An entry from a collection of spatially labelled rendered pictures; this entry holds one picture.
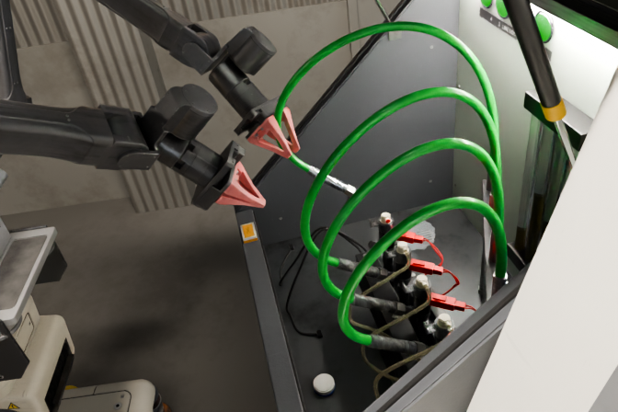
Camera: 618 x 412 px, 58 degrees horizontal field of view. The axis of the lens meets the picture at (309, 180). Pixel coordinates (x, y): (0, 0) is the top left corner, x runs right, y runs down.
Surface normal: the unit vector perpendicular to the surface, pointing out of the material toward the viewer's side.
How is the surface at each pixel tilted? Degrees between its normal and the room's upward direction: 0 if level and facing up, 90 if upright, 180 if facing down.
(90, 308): 0
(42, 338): 8
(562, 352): 76
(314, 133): 90
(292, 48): 90
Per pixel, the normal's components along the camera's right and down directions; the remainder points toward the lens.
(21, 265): -0.12, -0.80
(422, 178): 0.23, 0.55
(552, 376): -0.97, 0.04
